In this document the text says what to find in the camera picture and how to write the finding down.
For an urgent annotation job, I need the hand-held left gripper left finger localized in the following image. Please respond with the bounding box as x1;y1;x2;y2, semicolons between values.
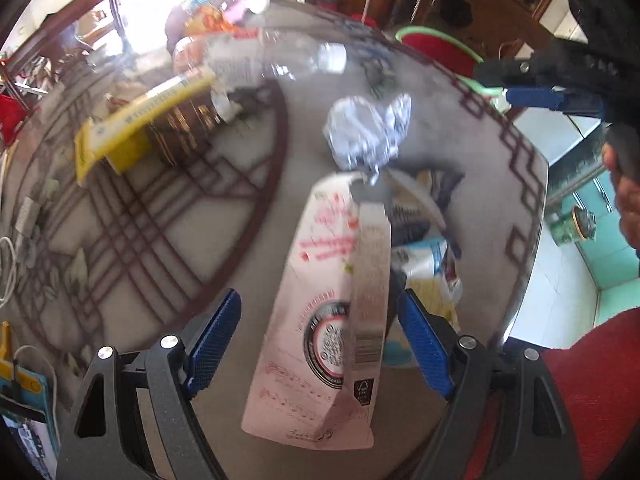
55;287;243;480

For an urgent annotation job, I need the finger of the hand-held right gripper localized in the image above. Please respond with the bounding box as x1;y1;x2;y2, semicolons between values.
472;50;566;90
505;87;607;119

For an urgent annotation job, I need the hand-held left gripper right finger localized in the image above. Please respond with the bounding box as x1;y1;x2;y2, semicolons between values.
397;290;583;480

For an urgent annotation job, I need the green bin with red liner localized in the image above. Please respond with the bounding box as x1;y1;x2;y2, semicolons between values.
395;26;506;98

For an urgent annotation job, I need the pink milk carton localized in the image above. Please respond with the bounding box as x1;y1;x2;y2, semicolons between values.
241;172;393;451

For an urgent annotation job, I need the person's right hand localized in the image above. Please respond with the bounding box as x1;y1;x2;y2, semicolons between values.
602;142;640;251

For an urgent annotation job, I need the white cabinet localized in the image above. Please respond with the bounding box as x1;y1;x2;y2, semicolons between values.
510;87;608;166

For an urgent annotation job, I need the brown wooden chair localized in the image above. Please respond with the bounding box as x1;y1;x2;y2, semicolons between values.
415;0;556;56

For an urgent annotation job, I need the white blue snack packet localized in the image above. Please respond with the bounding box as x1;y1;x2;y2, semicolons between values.
392;237;463;311

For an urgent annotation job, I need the dark striped snack packet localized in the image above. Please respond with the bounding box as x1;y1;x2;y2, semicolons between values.
390;167;466;241

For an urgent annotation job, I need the green tin can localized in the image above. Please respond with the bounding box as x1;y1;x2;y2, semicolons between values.
550;207;598;246

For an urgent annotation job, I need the crumpled silver wrapper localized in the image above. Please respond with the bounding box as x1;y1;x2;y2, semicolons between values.
325;94;412;183

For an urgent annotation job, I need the red cloth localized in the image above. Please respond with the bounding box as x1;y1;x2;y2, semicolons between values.
542;310;640;480

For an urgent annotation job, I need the blue yellow plastic device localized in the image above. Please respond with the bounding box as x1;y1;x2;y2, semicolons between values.
0;322;53;421

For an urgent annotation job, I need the dark brown packet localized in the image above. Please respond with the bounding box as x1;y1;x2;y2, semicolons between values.
147;92;226;166

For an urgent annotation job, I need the white charger plug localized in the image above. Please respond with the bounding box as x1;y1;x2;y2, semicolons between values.
15;197;41;236

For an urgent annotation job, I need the yellow cardboard box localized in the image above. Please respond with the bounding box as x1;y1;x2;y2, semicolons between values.
75;67;217;186

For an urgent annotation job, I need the clear plastic bottle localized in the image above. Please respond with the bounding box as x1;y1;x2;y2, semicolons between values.
205;35;348;91

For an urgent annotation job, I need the orange brown container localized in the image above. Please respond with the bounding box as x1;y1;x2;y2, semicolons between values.
172;37;211;76

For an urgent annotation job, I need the pink plastic bag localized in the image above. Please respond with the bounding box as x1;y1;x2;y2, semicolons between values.
220;0;251;23

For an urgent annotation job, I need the red plastic bag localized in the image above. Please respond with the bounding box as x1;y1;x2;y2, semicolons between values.
0;92;26;146

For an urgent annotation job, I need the white charger cable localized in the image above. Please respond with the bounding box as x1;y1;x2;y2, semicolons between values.
0;235;18;306

